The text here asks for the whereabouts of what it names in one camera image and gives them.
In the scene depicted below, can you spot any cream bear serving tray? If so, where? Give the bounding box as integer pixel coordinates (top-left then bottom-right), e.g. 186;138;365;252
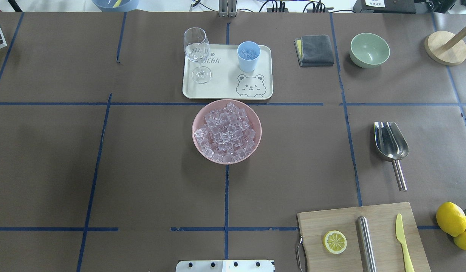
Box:
183;44;274;100

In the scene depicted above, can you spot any grey folded cloth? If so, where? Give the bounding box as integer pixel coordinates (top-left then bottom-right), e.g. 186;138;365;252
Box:
294;35;334;67

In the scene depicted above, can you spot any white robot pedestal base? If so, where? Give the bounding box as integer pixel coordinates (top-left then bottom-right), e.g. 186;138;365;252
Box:
175;260;276;272

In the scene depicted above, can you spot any pink bowl of ice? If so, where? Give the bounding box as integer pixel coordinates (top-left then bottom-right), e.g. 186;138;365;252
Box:
192;99;262;165

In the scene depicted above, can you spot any green bowl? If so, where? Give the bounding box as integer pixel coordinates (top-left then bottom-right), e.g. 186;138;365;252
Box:
349;33;390;68

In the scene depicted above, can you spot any blue plastic cup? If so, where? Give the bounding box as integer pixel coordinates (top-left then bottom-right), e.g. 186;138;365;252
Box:
237;41;261;73

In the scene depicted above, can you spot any lemon half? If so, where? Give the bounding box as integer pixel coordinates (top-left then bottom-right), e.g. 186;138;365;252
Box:
323;230;347;254

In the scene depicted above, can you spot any metal ice scoop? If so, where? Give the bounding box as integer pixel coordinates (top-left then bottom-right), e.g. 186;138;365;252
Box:
373;122;409;192

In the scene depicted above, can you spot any clear wine glass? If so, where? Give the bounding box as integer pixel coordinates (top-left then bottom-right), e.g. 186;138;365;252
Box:
183;26;212;84

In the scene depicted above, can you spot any wooden stand round base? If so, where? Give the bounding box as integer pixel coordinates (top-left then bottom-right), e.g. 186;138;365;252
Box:
424;26;466;66

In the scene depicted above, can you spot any wooden cutting board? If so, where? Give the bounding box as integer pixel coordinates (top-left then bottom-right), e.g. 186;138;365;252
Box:
297;202;431;272

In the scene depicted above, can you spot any blue bowl with fork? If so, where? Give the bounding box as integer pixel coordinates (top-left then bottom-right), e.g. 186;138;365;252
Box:
92;0;140;12

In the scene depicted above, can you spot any yellow plastic knife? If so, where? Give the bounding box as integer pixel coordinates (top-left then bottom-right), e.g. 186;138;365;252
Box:
395;213;415;272

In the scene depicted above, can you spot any steel muddler black cap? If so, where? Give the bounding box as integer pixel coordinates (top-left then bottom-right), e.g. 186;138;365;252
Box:
356;216;377;272

